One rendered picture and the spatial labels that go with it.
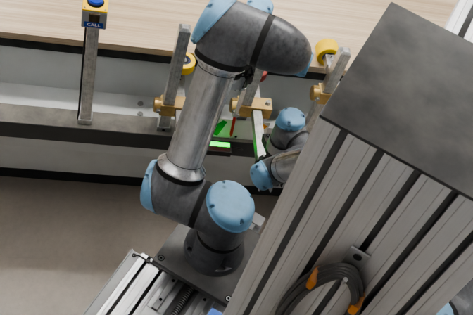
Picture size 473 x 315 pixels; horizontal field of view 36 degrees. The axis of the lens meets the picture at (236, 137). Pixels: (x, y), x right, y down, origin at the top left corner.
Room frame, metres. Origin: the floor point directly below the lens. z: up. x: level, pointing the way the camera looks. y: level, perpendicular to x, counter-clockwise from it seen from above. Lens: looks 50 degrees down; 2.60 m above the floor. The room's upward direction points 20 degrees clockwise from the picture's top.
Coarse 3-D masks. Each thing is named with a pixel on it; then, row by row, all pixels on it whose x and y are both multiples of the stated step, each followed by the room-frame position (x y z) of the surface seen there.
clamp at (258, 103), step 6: (234, 102) 1.61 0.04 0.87; (258, 102) 1.64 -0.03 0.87; (264, 102) 1.65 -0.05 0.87; (234, 108) 1.59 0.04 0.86; (240, 108) 1.60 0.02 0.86; (246, 108) 1.60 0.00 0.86; (252, 108) 1.61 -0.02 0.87; (258, 108) 1.62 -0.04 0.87; (264, 108) 1.62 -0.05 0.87; (270, 108) 1.63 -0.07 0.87; (240, 114) 1.60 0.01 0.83; (246, 114) 1.61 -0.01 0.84; (264, 114) 1.62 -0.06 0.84; (270, 114) 1.63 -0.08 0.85
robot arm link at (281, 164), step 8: (280, 152) 1.24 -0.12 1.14; (288, 152) 1.17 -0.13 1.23; (296, 152) 1.14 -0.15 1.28; (264, 160) 1.18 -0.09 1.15; (272, 160) 1.17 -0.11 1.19; (280, 160) 1.15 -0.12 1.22; (288, 160) 1.13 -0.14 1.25; (296, 160) 1.11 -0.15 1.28; (256, 168) 1.16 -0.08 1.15; (264, 168) 1.15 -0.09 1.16; (272, 168) 1.15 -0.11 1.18; (280, 168) 1.13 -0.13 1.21; (288, 168) 1.12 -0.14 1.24; (256, 176) 1.14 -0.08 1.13; (264, 176) 1.13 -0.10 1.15; (272, 176) 1.14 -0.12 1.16; (280, 176) 1.13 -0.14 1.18; (288, 176) 1.12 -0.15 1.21; (256, 184) 1.14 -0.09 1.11; (264, 184) 1.12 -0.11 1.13; (272, 184) 1.14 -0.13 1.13
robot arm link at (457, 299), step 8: (472, 280) 0.96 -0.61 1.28; (464, 288) 0.93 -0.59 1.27; (472, 288) 0.94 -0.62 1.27; (456, 296) 0.91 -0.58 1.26; (464, 296) 0.92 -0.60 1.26; (472, 296) 0.93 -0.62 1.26; (456, 304) 0.89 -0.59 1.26; (464, 304) 0.90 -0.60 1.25; (472, 304) 0.91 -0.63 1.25; (464, 312) 0.89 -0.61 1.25; (472, 312) 0.90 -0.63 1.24
